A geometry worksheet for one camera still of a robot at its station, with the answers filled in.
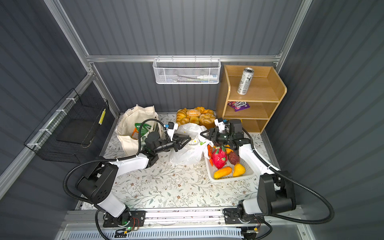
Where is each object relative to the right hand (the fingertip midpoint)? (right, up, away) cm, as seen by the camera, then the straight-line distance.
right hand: (204, 137), depth 80 cm
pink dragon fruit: (+9, -12, +5) cm, 15 cm away
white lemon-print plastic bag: (-5, -6, -1) cm, 8 cm away
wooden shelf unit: (+28, +26, +7) cm, 38 cm away
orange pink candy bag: (-45, +1, +16) cm, 47 cm away
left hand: (-8, 0, -1) cm, 8 cm away
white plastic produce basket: (+14, -7, -22) cm, 27 cm away
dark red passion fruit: (+18, -13, +9) cm, 24 cm away
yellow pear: (+20, -19, +3) cm, 27 cm away
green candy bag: (-39, +5, +21) cm, 45 cm away
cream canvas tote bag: (-48, +7, +10) cm, 49 cm away
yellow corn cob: (+10, -20, +5) cm, 23 cm away
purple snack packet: (+24, +20, +19) cm, 36 cm away
